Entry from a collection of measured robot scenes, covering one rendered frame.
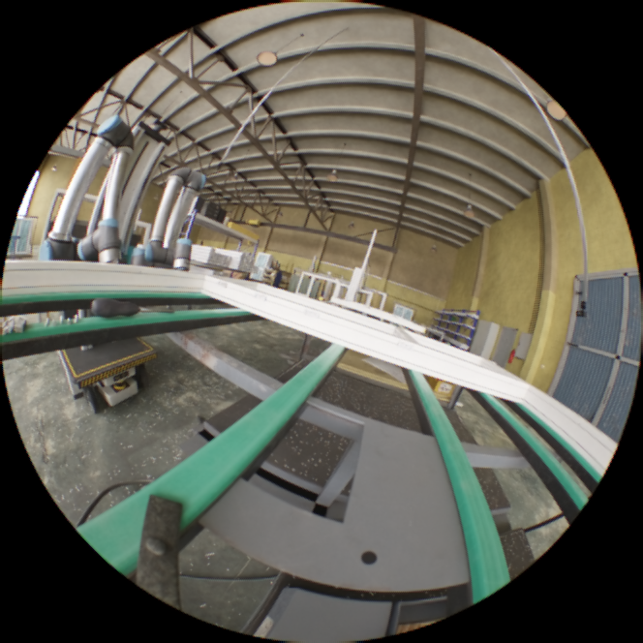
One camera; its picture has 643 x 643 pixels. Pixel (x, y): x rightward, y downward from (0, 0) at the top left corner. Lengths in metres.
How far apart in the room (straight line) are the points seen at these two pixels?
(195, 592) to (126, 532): 0.88
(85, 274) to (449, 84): 8.21
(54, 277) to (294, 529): 0.68
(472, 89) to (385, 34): 2.89
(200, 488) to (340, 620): 0.25
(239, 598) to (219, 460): 0.88
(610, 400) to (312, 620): 5.96
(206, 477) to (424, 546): 0.17
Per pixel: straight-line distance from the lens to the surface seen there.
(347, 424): 0.32
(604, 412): 6.03
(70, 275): 0.67
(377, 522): 0.18
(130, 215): 1.54
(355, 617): 0.34
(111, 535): 0.15
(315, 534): 0.16
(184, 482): 0.16
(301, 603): 0.32
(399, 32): 7.54
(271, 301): 0.65
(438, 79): 7.98
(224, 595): 1.01
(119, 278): 0.69
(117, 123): 1.17
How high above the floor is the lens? 1.00
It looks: 9 degrees down
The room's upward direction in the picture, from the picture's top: 17 degrees clockwise
